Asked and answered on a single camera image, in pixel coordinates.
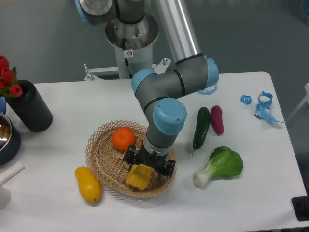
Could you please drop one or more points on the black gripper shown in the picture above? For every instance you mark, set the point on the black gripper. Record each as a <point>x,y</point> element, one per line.
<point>163,167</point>

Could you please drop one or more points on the yellow bell pepper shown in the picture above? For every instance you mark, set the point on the yellow bell pepper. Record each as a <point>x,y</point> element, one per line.
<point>139,177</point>

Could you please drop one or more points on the woven wicker basket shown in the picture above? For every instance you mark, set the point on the woven wicker basket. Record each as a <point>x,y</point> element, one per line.
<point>105,160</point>

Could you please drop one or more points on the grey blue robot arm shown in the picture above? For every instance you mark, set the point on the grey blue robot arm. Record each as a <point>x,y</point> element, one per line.
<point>158,94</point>

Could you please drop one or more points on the orange fruit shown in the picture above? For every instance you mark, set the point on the orange fruit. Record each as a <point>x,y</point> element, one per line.
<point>122,138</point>

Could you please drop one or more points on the yellow mango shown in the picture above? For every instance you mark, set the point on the yellow mango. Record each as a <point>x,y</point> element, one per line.
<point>89,186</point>

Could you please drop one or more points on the green cucumber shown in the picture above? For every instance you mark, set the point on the green cucumber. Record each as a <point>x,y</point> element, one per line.
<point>202,127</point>

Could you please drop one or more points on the green bok choy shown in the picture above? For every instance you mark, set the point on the green bok choy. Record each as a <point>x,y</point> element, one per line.
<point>222,163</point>

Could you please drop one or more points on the purple sweet potato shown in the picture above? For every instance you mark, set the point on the purple sweet potato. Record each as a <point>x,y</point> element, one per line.
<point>217,119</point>

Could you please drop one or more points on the black cylindrical vase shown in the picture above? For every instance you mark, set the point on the black cylindrical vase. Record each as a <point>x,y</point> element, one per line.
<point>31,108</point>

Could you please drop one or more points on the dark metal pot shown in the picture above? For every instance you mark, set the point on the dark metal pot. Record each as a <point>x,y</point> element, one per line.
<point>10,140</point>

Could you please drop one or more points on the white stand at left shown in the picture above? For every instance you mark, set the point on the white stand at left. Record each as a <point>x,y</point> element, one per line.
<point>6,175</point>

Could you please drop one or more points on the black device at corner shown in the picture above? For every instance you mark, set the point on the black device at corner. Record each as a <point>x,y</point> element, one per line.
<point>301,207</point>

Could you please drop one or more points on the small blue object left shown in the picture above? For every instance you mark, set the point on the small blue object left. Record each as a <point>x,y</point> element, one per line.
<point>3,105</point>

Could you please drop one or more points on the red artificial tulips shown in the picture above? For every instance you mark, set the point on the red artificial tulips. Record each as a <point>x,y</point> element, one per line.
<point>9,86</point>

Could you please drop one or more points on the white metal base frame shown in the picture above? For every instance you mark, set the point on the white metal base frame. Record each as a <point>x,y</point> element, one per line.
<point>111,73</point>

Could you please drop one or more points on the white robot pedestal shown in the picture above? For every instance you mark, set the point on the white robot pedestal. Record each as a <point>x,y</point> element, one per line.
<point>133,44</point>

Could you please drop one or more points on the white frame at right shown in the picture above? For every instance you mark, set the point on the white frame at right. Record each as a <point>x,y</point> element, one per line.
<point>302,103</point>

